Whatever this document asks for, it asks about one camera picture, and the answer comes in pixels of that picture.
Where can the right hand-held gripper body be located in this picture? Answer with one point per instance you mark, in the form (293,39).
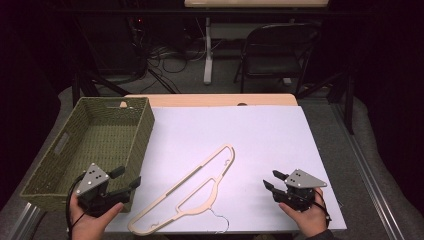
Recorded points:
(301,181)

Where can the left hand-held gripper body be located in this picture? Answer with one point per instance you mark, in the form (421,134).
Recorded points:
(92,180)

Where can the person's right hand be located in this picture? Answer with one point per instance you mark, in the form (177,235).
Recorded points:
(311,221)

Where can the person's left hand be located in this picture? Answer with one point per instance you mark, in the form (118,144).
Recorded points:
(88,226)

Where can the green woven basket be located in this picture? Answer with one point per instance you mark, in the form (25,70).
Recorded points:
(100,140)

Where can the white table mat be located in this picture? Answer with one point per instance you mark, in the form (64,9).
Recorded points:
(260,140)

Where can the beige flat clothes hanger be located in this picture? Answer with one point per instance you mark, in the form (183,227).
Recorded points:
(186,186)

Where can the black metal stand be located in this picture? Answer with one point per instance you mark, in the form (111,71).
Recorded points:
(87,83)
(348,100)

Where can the light wooden table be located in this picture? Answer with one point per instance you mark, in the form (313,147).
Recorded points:
(213,100)

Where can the black folding chair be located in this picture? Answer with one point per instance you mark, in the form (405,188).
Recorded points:
(276,63)

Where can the white desk leg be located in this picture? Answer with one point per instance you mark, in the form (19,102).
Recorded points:
(208,60)

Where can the light desk top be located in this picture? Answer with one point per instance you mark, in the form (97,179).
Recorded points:
(256,3)

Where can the aluminium rail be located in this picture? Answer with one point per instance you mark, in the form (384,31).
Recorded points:
(23,221)
(370,180)

